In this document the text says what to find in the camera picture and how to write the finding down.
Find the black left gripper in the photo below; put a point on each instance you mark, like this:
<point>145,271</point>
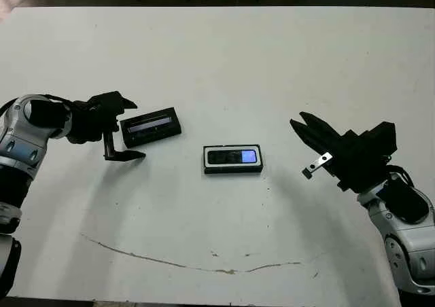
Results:
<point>88,123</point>

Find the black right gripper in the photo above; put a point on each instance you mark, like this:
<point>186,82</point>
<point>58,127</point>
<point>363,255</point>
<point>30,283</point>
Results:
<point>357,164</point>

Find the black box lid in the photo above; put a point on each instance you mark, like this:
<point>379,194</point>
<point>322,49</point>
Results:
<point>153,127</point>

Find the black slim camera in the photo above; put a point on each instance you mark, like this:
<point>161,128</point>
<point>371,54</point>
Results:
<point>224,157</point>

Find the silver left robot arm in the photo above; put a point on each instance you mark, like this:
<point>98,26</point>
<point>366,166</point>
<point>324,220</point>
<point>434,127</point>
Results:
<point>20,140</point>

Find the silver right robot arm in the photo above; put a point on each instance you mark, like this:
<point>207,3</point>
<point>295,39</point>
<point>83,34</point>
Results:
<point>408,239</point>

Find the black box base white insert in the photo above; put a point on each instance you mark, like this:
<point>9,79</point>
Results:
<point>234,170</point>

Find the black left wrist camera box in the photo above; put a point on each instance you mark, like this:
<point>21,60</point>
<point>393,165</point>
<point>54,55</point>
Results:
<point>105,98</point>

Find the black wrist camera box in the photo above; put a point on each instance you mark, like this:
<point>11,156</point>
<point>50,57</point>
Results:
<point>105,98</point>
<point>384,139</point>

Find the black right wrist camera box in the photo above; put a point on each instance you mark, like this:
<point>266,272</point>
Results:
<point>384,139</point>

